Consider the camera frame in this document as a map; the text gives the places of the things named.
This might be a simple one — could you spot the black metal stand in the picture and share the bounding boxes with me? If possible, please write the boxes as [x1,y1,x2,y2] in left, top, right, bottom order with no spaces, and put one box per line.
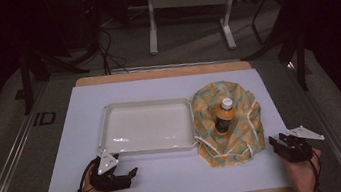
[5,26,95,118]

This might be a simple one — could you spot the orange drink bottle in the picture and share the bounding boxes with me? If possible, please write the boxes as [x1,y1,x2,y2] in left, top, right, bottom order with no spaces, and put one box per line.
[208,96,240,138]

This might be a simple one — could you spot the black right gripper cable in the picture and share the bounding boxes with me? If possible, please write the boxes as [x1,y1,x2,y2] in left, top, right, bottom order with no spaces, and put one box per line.
[305,148,327,192]

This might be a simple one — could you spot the yellow patterned cloth bag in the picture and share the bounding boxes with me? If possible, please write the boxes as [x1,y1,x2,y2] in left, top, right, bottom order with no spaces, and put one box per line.
[186,75,269,171]

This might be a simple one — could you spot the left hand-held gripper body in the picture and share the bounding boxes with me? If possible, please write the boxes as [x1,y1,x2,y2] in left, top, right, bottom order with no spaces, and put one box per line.
[85,149,134,192]

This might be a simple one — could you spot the black floor cables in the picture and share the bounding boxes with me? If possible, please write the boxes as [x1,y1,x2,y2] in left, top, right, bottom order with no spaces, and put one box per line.
[91,15,130,78]

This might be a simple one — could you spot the white plastic tray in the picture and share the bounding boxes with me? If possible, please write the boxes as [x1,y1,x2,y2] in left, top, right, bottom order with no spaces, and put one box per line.
[92,91,199,163]

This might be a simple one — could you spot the white table sheet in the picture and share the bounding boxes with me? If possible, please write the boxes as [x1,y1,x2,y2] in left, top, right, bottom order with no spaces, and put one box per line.
[25,57,301,192]

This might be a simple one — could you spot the person's right hand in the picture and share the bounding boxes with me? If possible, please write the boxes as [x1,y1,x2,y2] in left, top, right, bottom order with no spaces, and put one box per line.
[281,146,327,192]

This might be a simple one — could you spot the black chair frame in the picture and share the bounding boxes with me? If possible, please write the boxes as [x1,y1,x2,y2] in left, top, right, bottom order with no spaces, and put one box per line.
[233,0,318,99]

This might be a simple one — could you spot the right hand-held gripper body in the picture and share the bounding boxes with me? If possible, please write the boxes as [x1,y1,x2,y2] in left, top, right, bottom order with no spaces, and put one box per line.
[276,122,329,166]

